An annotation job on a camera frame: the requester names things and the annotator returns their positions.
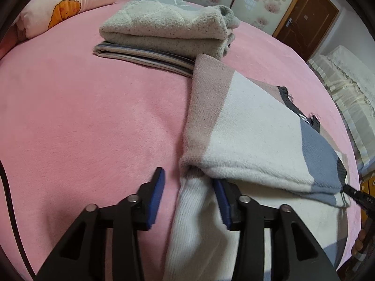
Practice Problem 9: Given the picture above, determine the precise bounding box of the folded grey patterned sweater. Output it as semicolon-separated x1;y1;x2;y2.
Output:
99;0;240;60

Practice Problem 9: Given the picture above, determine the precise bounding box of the brown wooden door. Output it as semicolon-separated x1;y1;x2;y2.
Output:
277;0;339;61

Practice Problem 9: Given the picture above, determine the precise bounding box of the colour-block knit sweater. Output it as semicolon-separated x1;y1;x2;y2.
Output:
163;55;350;280

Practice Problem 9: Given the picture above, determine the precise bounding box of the folded striped garment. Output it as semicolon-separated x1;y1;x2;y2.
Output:
93;41;195;78

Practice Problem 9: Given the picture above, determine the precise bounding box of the black cable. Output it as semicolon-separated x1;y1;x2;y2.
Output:
0;159;38;279

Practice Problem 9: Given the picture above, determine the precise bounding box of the wooden drawer desk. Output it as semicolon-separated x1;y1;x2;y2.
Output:
360;172;375;223

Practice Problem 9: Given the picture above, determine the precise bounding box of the pink cartoon pillow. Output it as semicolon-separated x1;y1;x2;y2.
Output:
15;0;117;39

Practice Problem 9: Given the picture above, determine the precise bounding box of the cloth-covered furniture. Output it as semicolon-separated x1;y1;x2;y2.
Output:
307;46;374;178

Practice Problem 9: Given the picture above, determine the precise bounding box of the pink bed blanket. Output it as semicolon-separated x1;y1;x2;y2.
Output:
1;0;359;280

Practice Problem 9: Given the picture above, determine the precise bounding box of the person's right hand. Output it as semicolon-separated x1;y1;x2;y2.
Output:
352;218;372;258

